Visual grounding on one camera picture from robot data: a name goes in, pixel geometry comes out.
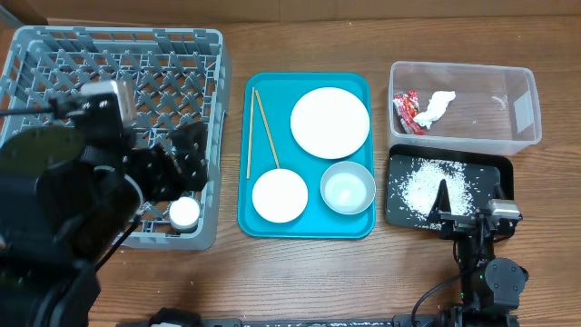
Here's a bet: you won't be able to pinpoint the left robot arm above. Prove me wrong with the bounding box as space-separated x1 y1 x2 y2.
1 104 207 326

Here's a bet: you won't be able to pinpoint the grey bowl with rice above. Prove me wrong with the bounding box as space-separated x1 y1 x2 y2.
320 161 377 215

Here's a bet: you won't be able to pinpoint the spilled rice pile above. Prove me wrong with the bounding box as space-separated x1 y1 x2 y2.
389 156 476 223

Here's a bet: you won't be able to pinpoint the clear plastic waste bin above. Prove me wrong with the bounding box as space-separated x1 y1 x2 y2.
387 61 543 156

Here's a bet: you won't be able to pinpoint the black waste tray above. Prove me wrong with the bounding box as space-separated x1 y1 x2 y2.
385 144 514 231

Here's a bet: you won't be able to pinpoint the white cup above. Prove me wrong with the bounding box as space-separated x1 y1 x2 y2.
169 197 202 233

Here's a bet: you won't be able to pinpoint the grey dishwasher rack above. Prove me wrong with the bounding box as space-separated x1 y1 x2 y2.
1 25 231 251

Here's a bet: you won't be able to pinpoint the large white plate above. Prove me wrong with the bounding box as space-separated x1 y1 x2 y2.
290 87 370 160

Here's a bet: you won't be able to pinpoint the white napkin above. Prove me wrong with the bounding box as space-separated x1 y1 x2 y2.
413 91 456 130

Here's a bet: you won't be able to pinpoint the small white bowl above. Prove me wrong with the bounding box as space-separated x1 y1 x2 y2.
251 168 309 223

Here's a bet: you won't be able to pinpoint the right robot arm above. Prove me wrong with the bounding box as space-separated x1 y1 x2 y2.
409 181 529 327

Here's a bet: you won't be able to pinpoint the red snack wrapper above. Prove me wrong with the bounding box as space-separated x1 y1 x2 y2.
392 90 425 135

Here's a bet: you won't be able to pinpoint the wooden chopstick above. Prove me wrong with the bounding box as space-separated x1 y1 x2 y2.
254 89 281 169
246 87 255 180

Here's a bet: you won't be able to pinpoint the teal serving tray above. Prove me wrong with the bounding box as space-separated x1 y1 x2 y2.
238 72 376 240

